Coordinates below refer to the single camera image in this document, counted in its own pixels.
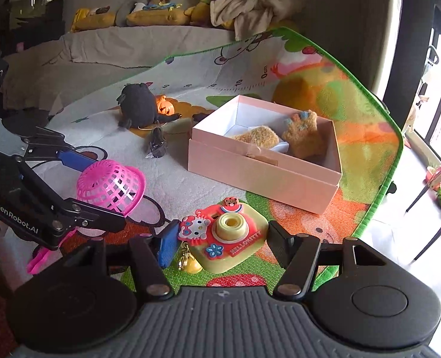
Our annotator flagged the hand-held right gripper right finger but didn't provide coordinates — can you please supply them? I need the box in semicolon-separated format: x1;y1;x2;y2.
268;220;389;301

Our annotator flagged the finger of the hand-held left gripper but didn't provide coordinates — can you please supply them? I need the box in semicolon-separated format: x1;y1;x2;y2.
17;126;96;173
0;164;127;251

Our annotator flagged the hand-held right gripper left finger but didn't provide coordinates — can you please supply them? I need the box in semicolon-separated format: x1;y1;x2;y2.
62;219;181;301

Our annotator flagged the pink plastic basket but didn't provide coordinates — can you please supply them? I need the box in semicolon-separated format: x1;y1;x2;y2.
27;160;146;274

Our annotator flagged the yellow red toy camera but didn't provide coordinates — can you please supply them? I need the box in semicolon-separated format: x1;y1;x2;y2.
177;196;270;274

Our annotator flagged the pink cardboard box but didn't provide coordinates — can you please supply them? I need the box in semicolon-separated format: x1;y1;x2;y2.
188;94;343;215

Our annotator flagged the black plush toy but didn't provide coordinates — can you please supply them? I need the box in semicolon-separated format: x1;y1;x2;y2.
117;82;182;129

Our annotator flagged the tan plush toy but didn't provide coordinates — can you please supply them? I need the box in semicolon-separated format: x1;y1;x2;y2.
230;126;282;148

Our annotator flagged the colourful cartoon play mat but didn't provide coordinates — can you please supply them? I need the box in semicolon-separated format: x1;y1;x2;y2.
0;27;405;291

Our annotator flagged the dark clear plastic toy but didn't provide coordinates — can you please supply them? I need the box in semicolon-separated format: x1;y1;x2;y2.
145;126;169;158

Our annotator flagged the small orange pumpkin toy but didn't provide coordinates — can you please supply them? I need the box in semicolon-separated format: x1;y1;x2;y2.
155;96;175;116

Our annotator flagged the fuzzy orange paw plush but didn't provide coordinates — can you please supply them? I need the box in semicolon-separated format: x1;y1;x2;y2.
282;109;327;163

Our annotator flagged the yellow plush toy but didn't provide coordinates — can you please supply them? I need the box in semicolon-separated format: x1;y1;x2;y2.
71;5;117;32

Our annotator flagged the dark cabinet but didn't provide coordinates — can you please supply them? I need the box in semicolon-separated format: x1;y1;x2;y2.
0;0;65;49

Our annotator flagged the dark metal chair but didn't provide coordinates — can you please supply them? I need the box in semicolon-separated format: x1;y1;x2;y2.
405;157;441;263

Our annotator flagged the long yellow plush pillow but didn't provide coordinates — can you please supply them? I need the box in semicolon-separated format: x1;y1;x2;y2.
126;7;191;27

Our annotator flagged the green potted plant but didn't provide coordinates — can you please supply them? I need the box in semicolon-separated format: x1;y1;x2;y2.
425;164;441;209

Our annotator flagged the yellow duck plush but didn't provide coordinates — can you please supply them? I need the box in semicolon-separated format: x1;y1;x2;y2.
185;0;215;27

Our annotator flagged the beige crumpled blanket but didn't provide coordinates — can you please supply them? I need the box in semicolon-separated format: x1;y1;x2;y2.
209;0;299;41

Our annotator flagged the black window frame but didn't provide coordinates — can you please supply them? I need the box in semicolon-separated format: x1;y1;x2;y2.
403;0;441;146

